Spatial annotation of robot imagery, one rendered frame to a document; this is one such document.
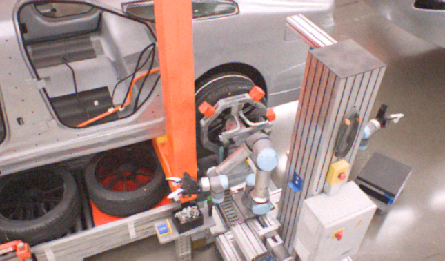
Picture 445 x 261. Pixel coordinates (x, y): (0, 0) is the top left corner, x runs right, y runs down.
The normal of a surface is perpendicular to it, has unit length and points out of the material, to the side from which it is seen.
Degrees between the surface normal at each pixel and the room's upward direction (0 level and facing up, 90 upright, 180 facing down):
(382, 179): 0
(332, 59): 0
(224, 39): 90
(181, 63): 90
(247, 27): 81
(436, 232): 0
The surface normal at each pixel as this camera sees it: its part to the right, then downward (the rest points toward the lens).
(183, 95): 0.38, 0.63
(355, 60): 0.02, -0.73
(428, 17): -0.69, 0.47
